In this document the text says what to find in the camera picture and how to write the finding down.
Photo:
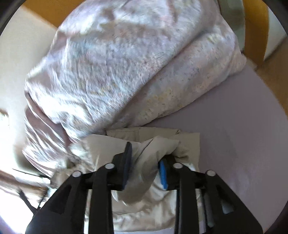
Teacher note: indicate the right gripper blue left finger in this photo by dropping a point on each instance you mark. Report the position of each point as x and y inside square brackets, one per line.
[110, 177]

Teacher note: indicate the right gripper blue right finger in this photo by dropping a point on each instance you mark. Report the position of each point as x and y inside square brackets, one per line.
[176, 176]

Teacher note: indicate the beige puffer jacket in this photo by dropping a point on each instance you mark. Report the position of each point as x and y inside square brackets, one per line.
[144, 205]

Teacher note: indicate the purple bed sheet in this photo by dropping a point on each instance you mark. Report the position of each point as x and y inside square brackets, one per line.
[243, 138]

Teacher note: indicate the pink floral duvet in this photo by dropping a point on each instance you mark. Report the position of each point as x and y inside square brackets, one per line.
[115, 64]

